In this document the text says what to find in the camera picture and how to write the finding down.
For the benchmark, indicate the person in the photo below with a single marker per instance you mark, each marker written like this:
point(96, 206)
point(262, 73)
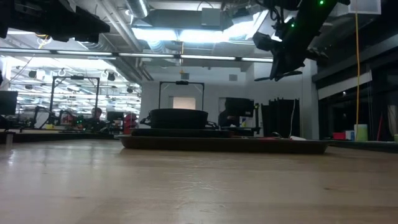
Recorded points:
point(227, 118)
point(97, 112)

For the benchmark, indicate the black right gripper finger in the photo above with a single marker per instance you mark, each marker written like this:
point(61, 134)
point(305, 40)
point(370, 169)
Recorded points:
point(280, 70)
point(294, 68)

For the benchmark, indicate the green and white container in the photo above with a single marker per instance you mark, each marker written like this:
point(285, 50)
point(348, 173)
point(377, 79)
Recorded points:
point(360, 133)

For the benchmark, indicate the black bowl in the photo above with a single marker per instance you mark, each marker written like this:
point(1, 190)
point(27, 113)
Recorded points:
point(178, 119)

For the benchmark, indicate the black aluminium table frame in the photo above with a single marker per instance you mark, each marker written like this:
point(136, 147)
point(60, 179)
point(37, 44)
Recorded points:
point(62, 137)

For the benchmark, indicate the grey ceiling junction box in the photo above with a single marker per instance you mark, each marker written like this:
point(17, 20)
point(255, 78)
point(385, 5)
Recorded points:
point(211, 17)

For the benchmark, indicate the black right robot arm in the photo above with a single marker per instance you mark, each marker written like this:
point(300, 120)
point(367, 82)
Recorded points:
point(311, 12)

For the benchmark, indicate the red pole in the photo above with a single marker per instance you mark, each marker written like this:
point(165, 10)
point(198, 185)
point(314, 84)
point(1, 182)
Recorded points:
point(380, 127)

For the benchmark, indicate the black monitor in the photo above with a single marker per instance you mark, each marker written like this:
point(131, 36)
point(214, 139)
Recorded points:
point(241, 105)
point(8, 102)

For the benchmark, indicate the long ceiling light bar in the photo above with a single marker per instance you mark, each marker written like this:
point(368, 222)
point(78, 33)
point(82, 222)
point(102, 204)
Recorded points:
point(205, 57)

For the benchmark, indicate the black curtain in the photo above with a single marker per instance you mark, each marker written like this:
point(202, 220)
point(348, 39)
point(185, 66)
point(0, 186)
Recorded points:
point(278, 116)

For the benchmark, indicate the black rig frame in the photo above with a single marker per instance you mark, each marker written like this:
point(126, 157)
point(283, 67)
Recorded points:
point(74, 77)
point(182, 82)

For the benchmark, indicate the brown plastic tray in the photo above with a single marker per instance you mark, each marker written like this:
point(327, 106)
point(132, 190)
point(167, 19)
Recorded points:
point(217, 146)

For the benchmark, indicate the red box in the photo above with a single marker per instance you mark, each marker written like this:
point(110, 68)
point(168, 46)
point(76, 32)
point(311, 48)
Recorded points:
point(339, 136)

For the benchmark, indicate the red cloth napkin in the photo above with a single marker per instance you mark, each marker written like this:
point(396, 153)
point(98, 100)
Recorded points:
point(298, 138)

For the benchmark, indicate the white and blue box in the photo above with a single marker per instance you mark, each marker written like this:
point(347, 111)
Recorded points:
point(350, 135)

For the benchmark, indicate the white lit wall panel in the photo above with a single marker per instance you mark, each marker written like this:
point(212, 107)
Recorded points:
point(183, 102)

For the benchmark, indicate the red chair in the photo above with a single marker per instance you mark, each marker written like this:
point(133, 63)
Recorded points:
point(130, 123)

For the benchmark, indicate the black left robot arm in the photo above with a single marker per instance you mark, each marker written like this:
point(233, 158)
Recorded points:
point(56, 18)

